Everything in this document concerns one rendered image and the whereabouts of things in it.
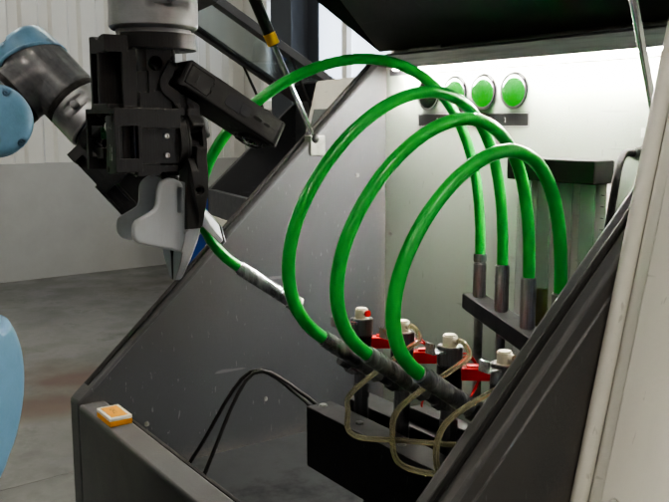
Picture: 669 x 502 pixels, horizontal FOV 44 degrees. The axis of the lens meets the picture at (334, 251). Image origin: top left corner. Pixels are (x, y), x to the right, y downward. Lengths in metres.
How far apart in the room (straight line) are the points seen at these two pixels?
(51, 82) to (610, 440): 0.75
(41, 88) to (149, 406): 0.48
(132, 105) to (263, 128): 0.12
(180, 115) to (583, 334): 0.40
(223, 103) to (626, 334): 0.40
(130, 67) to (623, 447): 0.52
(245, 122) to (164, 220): 0.11
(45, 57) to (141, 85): 0.39
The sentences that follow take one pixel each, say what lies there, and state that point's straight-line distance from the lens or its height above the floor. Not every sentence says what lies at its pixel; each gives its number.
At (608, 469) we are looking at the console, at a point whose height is 1.04.
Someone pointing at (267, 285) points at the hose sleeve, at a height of 1.13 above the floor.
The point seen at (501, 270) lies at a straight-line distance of 1.06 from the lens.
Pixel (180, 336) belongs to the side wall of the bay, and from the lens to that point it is 1.27.
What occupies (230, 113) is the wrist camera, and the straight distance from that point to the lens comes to 0.75.
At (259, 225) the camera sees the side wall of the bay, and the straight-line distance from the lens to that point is 1.30.
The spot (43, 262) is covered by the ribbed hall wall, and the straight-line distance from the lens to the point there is 7.73.
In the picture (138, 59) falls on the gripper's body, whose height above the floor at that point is 1.39.
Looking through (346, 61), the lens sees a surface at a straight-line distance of 1.08.
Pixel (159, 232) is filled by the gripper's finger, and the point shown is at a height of 1.24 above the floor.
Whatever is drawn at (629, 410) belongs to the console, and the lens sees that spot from 0.76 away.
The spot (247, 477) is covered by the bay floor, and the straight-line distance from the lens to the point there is 1.26.
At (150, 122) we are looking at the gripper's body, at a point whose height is 1.34.
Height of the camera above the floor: 1.33
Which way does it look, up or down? 9 degrees down
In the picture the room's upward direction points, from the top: straight up
